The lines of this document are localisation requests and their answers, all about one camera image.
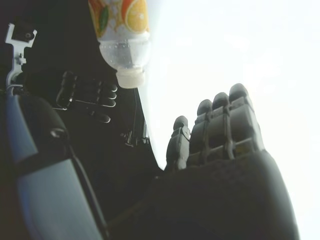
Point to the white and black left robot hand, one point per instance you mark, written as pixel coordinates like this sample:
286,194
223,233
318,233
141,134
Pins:
212,200

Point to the orange juice plastic bottle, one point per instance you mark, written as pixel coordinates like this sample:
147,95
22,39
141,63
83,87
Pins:
125,45

